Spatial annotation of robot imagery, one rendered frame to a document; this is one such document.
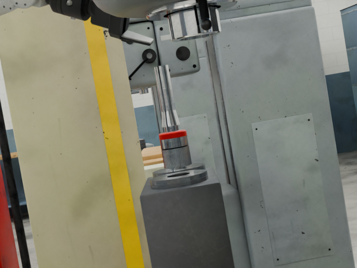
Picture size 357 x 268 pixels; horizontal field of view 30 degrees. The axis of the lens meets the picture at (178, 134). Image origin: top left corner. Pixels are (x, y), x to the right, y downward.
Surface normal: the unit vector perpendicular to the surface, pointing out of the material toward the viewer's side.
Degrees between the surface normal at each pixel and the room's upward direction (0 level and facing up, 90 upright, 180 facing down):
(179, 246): 90
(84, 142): 90
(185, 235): 90
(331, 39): 90
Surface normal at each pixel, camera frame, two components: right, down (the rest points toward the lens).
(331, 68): 0.16, 0.03
